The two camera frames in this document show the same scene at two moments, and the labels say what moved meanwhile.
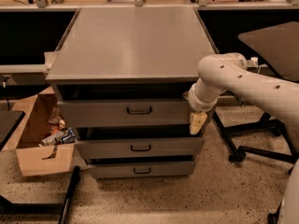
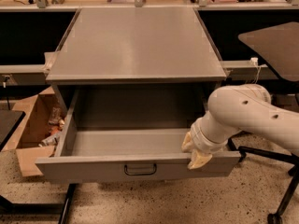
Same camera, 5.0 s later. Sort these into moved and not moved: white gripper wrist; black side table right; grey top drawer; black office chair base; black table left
Moved: white gripper wrist; grey top drawer
Not moved: black office chair base; black table left; black side table right
